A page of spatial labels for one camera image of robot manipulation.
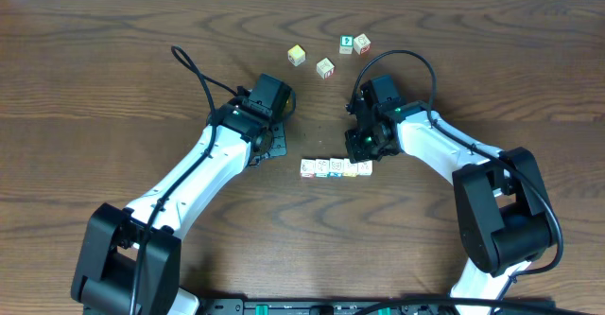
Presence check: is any red soccer letter block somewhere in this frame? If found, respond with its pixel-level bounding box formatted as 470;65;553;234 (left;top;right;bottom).
354;33;372;55

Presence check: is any left black cable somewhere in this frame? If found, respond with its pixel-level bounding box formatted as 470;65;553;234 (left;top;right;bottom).
130;44;240;315

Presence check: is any teal edged block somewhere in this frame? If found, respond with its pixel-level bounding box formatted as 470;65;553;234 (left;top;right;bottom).
314;159;330;178

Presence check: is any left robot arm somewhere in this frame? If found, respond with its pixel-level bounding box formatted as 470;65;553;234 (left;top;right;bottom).
71;98;290;314

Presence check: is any black cable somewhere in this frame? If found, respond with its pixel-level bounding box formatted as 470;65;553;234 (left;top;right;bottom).
347;49;565;302
130;44;240;315

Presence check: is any red edged block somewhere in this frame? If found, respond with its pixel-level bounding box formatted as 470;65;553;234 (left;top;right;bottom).
300;159;315;178

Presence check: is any right black cable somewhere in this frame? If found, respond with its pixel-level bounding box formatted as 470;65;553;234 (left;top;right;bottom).
347;49;565;302

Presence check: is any blue edged block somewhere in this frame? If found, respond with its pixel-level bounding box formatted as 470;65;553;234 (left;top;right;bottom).
357;161;373;176
329;158;344;177

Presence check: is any pale yellow block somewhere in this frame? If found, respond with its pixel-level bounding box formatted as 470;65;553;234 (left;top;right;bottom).
343;158;358;177

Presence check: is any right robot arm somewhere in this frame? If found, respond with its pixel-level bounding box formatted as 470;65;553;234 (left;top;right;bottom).
345;75;556;300

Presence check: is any red sided center block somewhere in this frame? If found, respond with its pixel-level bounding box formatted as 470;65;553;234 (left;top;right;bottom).
316;58;335;79

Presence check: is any blue edged front block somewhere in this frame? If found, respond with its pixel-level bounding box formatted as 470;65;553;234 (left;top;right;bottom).
357;161;373;176

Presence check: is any yellow top block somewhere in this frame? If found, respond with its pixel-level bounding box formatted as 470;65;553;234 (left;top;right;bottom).
287;44;306;66

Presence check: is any green framed block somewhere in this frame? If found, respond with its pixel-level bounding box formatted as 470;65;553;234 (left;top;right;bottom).
339;35;354;55

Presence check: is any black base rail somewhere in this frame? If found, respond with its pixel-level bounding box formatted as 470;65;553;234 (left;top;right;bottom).
179;296;559;315

